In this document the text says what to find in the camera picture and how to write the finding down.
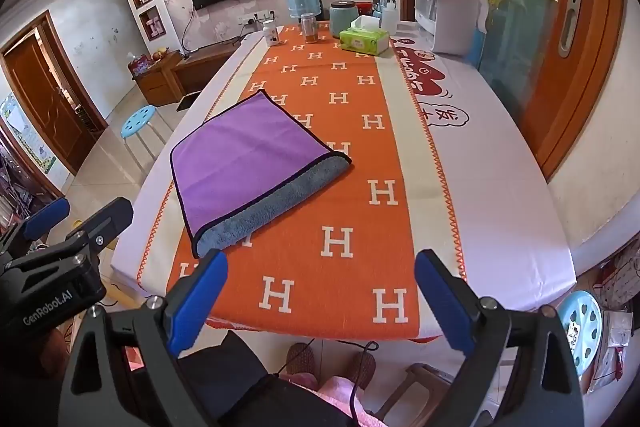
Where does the blue round stool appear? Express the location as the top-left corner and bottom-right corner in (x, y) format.
(119, 105), (172, 158)
(556, 291), (603, 376)

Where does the wooden sliding glass door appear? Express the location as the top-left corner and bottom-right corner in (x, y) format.
(478, 0), (625, 178)

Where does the black floor mat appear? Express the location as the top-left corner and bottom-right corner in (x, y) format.
(176, 91), (201, 112)

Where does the wooden TV cabinet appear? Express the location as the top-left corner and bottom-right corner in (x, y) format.
(134, 42), (238, 106)

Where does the green tissue pack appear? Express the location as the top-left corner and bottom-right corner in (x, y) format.
(340, 15), (390, 56)

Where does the brown wooden door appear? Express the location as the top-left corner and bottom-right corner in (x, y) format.
(1, 11), (107, 174)

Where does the white appliance with cloth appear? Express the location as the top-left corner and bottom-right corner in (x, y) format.
(414, 0), (489, 56)

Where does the clear plastic bottle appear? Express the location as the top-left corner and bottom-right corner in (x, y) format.
(381, 1), (399, 36)

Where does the glass jar amber liquid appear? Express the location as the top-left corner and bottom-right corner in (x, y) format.
(299, 13), (319, 43)

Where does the teal ceramic canister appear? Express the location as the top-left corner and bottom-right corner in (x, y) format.
(329, 0), (359, 39)

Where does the purple and grey towel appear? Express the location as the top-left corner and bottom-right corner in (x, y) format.
(169, 90), (352, 259)

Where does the white pill bottle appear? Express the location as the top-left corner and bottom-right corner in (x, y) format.
(262, 20), (280, 46)

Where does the orange H-pattern table runner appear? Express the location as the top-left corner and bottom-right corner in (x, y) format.
(135, 22), (469, 342)

